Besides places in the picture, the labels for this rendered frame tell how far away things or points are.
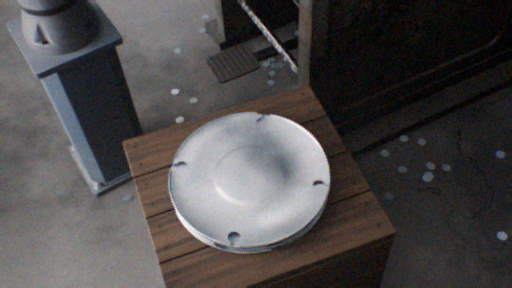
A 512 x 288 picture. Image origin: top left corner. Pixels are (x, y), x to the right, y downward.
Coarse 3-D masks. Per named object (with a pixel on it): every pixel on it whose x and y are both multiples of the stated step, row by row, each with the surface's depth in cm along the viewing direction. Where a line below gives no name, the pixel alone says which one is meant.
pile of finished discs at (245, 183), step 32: (224, 128) 113; (256, 128) 113; (288, 128) 112; (192, 160) 109; (224, 160) 108; (256, 160) 107; (288, 160) 108; (320, 160) 107; (192, 192) 105; (224, 192) 104; (256, 192) 103; (288, 192) 104; (320, 192) 103; (192, 224) 101; (224, 224) 100; (256, 224) 100; (288, 224) 100
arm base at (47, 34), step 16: (80, 0) 115; (32, 16) 112; (48, 16) 112; (64, 16) 113; (80, 16) 115; (96, 16) 120; (32, 32) 115; (48, 32) 114; (64, 32) 114; (80, 32) 116; (96, 32) 120; (32, 48) 118; (48, 48) 116; (64, 48) 116; (80, 48) 118
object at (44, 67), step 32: (32, 64) 116; (64, 64) 116; (96, 64) 122; (64, 96) 124; (96, 96) 128; (128, 96) 136; (64, 128) 143; (96, 128) 135; (128, 128) 141; (96, 160) 142; (96, 192) 149
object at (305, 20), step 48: (336, 0) 117; (384, 0) 124; (432, 0) 134; (480, 0) 143; (336, 48) 128; (384, 48) 138; (432, 48) 148; (480, 48) 158; (336, 96) 141; (384, 96) 152; (432, 96) 161; (480, 96) 162
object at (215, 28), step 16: (224, 0) 167; (256, 0) 173; (272, 0) 177; (288, 0) 180; (224, 16) 171; (240, 16) 174; (272, 16) 181; (288, 16) 184; (208, 32) 185; (224, 32) 176; (240, 32) 179; (256, 32) 182; (224, 48) 181
